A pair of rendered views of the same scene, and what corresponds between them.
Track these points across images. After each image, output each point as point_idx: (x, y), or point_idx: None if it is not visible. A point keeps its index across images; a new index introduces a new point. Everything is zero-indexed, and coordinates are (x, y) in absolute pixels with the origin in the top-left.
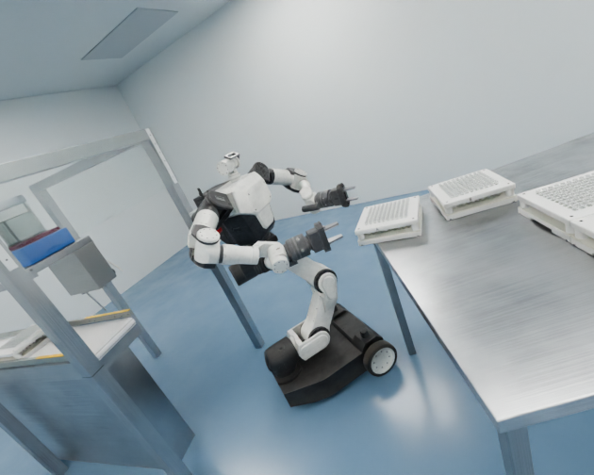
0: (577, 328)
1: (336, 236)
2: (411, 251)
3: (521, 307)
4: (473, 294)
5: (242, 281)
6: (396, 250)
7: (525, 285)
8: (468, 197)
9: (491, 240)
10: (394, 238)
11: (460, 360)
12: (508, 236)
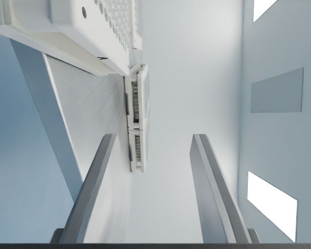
0: (126, 205)
1: (110, 162)
2: (92, 123)
3: (122, 200)
4: (115, 199)
5: None
6: (79, 114)
7: (122, 177)
8: (137, 48)
9: (119, 116)
10: (78, 66)
11: None
12: (121, 111)
